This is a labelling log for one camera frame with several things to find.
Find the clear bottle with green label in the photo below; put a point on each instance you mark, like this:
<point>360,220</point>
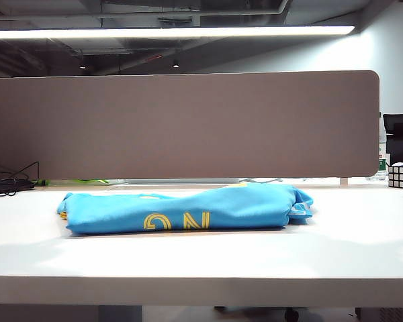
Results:
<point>383,164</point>

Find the long white ceiling light strip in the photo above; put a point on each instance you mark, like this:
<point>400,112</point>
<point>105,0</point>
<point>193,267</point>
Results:
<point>154,32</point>

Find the black flat desk pad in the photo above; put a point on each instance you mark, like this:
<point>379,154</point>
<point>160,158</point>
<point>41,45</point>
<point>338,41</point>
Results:
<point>6,184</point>

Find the green object behind divider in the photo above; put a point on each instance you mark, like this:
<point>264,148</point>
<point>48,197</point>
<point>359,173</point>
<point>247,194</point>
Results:
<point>87,181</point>

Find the blue and yellow soccer jersey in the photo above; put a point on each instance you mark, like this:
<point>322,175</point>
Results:
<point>188,211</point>

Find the brown fabric desk divider panel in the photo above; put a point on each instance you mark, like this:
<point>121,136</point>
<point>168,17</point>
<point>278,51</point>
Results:
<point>188,124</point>

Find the beige divider bracket foot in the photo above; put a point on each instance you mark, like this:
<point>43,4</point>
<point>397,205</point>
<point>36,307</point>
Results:
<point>344,181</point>

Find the black chair caster wheel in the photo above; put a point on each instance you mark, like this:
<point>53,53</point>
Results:
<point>291,315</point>

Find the Rubik's cube puzzle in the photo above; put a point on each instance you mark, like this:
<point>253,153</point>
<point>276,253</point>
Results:
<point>402,176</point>

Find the black office chair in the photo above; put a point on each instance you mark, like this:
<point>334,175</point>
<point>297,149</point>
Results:
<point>401,137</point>

